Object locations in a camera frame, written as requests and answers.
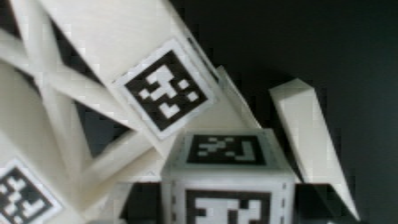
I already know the white tagged cube edge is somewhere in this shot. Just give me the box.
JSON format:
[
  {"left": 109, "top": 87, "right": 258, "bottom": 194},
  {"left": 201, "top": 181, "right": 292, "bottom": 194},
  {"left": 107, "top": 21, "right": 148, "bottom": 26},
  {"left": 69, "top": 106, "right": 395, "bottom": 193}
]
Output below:
[{"left": 162, "top": 129, "right": 295, "bottom": 224}]

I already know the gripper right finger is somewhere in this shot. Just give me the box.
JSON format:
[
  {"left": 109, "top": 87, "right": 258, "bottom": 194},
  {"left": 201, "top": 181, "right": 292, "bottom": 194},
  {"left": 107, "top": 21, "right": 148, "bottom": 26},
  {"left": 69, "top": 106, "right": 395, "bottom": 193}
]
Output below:
[{"left": 311, "top": 184, "right": 357, "bottom": 224}]

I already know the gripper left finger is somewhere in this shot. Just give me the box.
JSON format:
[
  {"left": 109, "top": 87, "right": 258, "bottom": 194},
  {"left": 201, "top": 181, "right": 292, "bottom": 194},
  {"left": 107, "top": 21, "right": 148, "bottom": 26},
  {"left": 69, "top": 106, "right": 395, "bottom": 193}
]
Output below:
[{"left": 87, "top": 181, "right": 139, "bottom": 224}]

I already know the white chair seat part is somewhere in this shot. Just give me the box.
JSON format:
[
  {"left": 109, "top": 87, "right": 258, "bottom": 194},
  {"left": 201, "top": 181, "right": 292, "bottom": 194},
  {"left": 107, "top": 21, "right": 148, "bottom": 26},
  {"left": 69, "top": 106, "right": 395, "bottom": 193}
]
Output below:
[{"left": 270, "top": 79, "right": 361, "bottom": 220}]

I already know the white chair back part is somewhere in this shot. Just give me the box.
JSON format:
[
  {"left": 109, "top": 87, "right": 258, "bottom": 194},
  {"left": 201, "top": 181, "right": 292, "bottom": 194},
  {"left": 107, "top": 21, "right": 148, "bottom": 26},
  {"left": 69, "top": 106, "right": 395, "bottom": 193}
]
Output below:
[{"left": 0, "top": 0, "right": 258, "bottom": 224}]

